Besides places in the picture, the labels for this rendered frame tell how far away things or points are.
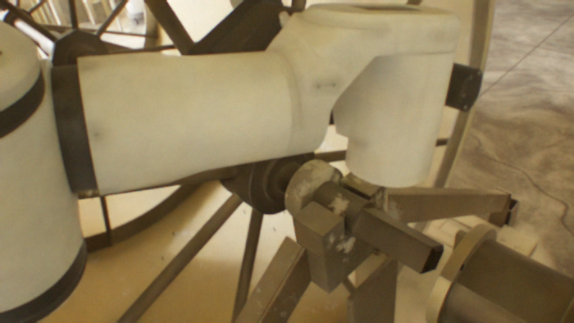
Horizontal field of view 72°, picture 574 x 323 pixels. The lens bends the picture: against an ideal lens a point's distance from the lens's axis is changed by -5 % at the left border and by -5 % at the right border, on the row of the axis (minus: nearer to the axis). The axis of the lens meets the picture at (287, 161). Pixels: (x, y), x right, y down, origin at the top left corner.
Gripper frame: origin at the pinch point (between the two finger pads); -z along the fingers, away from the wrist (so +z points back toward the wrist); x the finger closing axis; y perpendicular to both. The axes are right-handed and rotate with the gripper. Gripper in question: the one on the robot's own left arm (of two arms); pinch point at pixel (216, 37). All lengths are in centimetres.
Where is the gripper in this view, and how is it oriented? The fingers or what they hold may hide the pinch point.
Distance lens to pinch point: 46.7
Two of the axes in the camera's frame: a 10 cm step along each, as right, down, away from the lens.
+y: 3.6, 5.9, 7.2
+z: 6.8, 3.6, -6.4
